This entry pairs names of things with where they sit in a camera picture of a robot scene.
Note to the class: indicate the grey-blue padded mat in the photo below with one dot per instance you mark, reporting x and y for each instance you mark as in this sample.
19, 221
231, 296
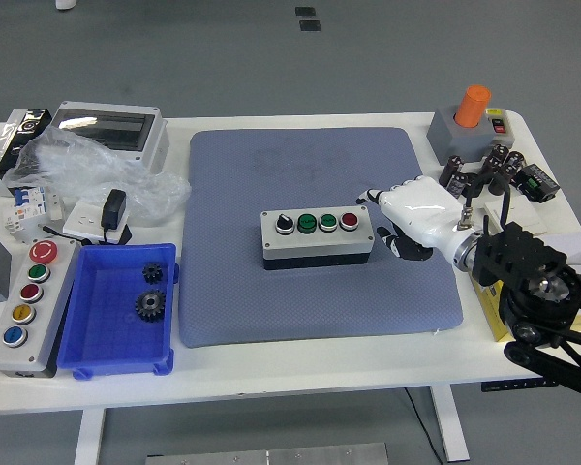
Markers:
271, 310

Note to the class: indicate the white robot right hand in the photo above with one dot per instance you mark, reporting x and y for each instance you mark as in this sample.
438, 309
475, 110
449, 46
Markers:
421, 213

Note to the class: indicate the blue plastic bin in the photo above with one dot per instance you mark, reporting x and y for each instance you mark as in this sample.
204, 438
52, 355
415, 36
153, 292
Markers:
106, 339

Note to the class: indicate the yellow and white carton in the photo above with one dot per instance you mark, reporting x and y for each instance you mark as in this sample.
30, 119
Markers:
489, 310

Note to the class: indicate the white box glossy black top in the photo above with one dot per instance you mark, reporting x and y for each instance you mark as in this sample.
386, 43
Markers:
0, 145

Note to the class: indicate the grey square base block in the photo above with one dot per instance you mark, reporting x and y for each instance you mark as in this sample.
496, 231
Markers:
457, 140

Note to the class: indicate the large black gear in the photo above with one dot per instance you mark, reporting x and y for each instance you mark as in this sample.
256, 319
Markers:
150, 305

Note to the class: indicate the four-button grey control box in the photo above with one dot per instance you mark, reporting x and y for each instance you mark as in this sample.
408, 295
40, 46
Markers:
314, 242

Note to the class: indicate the white table leg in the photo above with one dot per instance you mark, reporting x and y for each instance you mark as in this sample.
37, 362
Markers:
89, 436
450, 426

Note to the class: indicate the white distribution box clear lid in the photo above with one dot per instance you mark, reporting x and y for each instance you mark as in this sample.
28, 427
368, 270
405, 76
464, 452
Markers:
140, 126

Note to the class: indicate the black table control panel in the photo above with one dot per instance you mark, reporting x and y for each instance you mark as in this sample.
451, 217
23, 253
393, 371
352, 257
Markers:
513, 385

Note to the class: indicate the grey metal plate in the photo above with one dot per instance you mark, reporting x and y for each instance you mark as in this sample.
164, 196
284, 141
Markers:
271, 455

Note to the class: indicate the small black gear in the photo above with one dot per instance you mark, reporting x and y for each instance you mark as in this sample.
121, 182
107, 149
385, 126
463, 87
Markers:
152, 273

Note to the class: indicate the black module green terminal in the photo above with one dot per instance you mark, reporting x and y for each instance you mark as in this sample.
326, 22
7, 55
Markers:
537, 183

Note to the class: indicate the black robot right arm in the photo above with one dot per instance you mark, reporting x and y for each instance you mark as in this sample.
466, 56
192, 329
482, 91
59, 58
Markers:
537, 286

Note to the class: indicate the clear plastic bag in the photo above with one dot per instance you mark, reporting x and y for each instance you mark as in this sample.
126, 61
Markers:
87, 169

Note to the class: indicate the orange cylinder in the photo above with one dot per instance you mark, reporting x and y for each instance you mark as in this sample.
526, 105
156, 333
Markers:
472, 106

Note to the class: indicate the dark floor outlet cover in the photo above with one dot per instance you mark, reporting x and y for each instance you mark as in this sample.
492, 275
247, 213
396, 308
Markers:
305, 11
310, 26

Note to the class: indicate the black power adapter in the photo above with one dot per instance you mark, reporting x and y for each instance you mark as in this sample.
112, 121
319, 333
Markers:
113, 208

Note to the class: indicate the white wall switch plate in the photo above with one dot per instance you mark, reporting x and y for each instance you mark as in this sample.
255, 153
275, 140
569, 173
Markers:
523, 213

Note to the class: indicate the white circuit breaker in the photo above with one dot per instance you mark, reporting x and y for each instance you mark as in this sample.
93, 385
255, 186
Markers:
26, 210

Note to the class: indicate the white wall socket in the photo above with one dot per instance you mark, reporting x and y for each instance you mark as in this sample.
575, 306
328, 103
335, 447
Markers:
82, 220

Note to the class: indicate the five-button grey control box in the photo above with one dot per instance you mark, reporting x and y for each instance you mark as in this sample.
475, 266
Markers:
31, 310

